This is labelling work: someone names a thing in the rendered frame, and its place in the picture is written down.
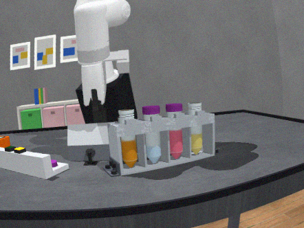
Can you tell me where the orange digital multimeter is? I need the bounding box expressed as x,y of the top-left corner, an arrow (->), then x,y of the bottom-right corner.
0,136 -> 10,148

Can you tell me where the white button panel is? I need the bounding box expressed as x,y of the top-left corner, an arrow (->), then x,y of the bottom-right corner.
67,122 -> 110,166

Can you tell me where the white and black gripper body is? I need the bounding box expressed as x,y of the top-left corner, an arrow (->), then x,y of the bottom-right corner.
78,60 -> 107,106

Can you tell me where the black table edge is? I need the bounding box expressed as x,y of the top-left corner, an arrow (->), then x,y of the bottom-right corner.
0,110 -> 304,220

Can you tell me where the white threaded tube neck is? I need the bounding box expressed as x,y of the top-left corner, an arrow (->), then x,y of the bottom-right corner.
118,109 -> 134,118

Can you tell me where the clear threaded tube neck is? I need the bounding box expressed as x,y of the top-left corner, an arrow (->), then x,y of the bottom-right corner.
188,102 -> 202,110

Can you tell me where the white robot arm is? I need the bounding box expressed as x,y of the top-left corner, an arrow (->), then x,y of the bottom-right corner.
74,0 -> 131,83

